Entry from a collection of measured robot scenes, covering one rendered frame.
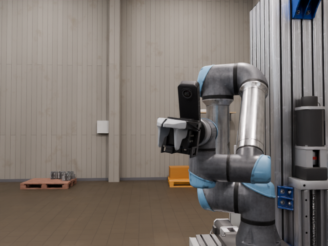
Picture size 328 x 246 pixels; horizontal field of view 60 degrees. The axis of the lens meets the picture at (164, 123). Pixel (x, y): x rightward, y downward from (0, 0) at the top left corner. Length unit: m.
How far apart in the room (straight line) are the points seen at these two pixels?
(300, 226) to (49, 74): 8.17
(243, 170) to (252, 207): 0.29
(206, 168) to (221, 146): 0.27
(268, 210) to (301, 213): 0.22
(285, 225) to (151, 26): 7.96
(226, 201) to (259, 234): 0.15
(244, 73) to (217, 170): 0.39
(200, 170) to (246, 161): 0.12
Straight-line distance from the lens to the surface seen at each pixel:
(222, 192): 1.04
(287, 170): 1.26
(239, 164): 0.77
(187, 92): 0.63
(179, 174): 7.75
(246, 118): 0.87
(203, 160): 0.78
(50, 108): 8.71
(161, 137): 0.57
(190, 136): 0.62
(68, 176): 7.82
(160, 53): 8.60
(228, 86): 1.03
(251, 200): 1.03
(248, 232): 1.06
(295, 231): 1.27
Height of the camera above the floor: 1.44
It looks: 1 degrees up
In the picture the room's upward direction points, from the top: straight up
